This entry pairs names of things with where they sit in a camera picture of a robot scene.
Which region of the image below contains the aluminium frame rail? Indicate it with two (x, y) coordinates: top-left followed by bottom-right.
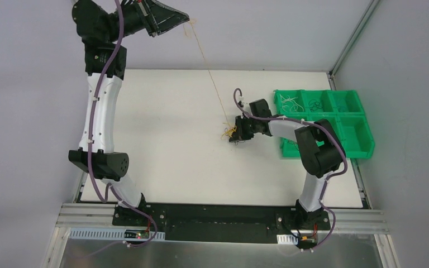
(55, 203), (389, 235)

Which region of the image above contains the right control circuit board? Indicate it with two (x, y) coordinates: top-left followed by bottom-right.
(298, 236), (318, 245)

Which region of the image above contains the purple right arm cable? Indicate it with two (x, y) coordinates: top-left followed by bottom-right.
(233, 88), (349, 253)

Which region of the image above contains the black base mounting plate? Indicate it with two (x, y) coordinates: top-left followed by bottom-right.
(112, 203), (331, 243)

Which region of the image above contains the control circuit board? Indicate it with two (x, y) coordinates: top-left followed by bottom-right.
(298, 236), (318, 245)
(124, 229), (150, 240)

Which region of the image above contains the purple wire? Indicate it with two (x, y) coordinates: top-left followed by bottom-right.
(308, 99), (325, 113)

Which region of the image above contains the left control circuit board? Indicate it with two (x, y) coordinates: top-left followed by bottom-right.
(124, 229), (150, 240)

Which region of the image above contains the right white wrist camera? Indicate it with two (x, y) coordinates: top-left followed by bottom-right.
(237, 95), (247, 108)

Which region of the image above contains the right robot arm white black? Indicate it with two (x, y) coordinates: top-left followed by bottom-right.
(229, 99), (346, 229)

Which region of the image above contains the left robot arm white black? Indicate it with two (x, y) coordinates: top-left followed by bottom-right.
(68, 0), (190, 226)

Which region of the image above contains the green divided plastic bin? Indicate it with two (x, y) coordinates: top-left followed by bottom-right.
(273, 90), (375, 159)

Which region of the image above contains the white wire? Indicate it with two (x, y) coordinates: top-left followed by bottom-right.
(279, 93), (305, 113)

